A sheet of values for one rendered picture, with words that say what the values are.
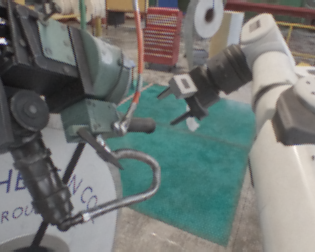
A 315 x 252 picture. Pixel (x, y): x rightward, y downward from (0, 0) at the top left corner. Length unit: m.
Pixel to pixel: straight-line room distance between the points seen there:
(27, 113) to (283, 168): 0.30
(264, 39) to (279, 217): 0.32
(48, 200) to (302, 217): 0.32
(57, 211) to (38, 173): 0.06
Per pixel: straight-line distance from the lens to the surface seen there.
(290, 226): 0.22
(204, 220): 2.04
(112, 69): 0.46
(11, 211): 0.63
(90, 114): 0.42
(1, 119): 0.33
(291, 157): 0.25
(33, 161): 0.40
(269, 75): 0.38
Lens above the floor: 1.52
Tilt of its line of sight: 29 degrees down
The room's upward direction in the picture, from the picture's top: 4 degrees clockwise
